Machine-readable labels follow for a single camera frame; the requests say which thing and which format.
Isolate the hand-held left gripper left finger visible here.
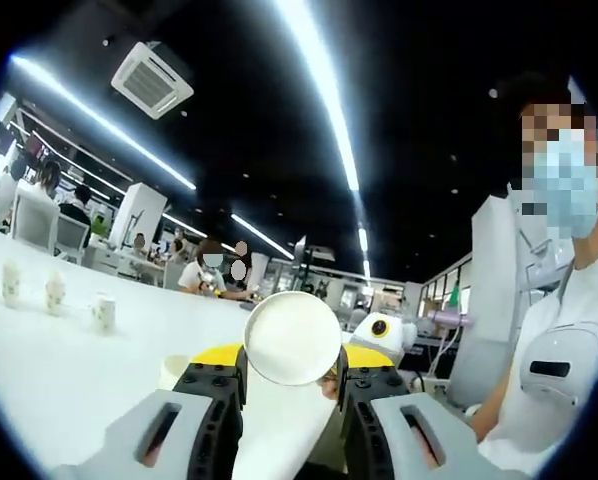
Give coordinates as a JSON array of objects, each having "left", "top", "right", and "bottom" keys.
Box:
[{"left": 53, "top": 343, "right": 246, "bottom": 480}]

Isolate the short ceiling light strip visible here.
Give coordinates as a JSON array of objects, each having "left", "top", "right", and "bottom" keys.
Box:
[{"left": 357, "top": 227, "right": 374, "bottom": 281}]

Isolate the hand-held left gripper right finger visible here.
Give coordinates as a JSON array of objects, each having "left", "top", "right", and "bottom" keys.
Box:
[{"left": 337, "top": 342, "right": 528, "bottom": 480}]

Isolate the person in white shirt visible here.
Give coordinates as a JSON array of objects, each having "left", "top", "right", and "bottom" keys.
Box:
[{"left": 478, "top": 249, "right": 598, "bottom": 476}]

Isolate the green printed paper cup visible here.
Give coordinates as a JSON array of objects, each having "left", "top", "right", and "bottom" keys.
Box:
[
  {"left": 91, "top": 293, "right": 117, "bottom": 335},
  {"left": 242, "top": 290, "right": 342, "bottom": 387},
  {"left": 1, "top": 262, "right": 21, "bottom": 307},
  {"left": 45, "top": 272, "right": 67, "bottom": 317}
]

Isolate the grey office chair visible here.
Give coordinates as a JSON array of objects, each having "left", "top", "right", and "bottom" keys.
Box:
[
  {"left": 11, "top": 192, "right": 61, "bottom": 257},
  {"left": 56, "top": 215, "right": 91, "bottom": 265}
]

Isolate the white chest device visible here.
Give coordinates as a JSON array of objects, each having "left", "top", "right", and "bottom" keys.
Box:
[{"left": 521, "top": 319, "right": 598, "bottom": 407}]

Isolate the ceiling air conditioner unit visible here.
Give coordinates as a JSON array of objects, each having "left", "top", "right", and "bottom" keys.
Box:
[{"left": 110, "top": 40, "right": 195, "bottom": 120}]

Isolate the purple handheld device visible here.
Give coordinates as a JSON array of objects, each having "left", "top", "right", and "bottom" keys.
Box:
[{"left": 426, "top": 308, "right": 475, "bottom": 329}]

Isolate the white table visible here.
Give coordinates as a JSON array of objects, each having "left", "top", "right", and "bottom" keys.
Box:
[{"left": 0, "top": 222, "right": 340, "bottom": 480}]

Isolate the long ceiling light strip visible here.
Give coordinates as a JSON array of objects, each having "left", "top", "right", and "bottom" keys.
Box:
[
  {"left": 230, "top": 213, "right": 296, "bottom": 260},
  {"left": 9, "top": 53, "right": 198, "bottom": 191},
  {"left": 273, "top": 0, "right": 361, "bottom": 192}
]

